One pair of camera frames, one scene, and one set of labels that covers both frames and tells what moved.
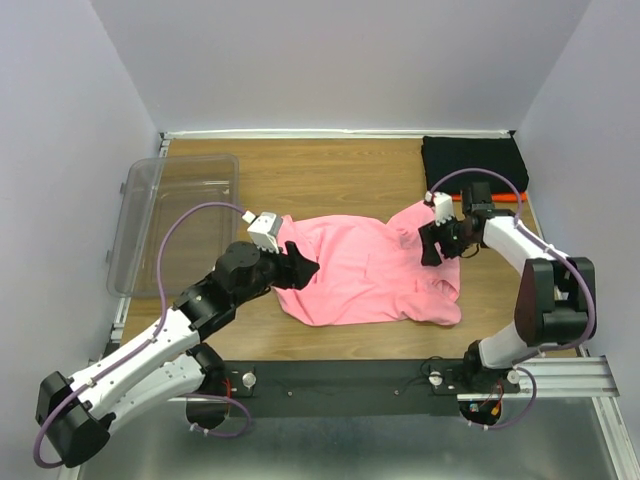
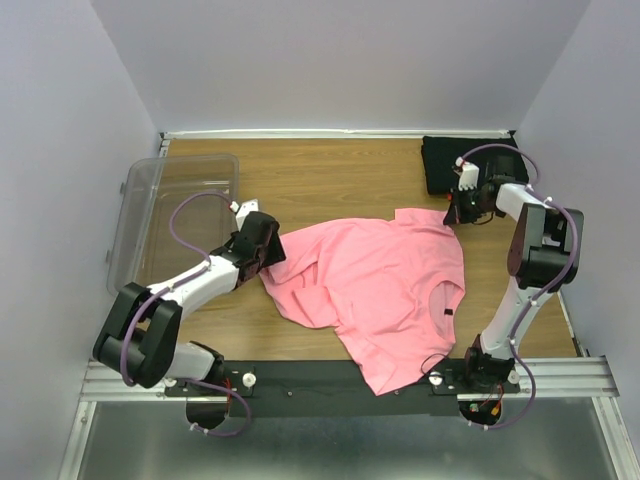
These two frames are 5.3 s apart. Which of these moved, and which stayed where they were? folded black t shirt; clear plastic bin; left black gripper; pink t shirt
Moved: pink t shirt; left black gripper
Stayed: clear plastic bin; folded black t shirt
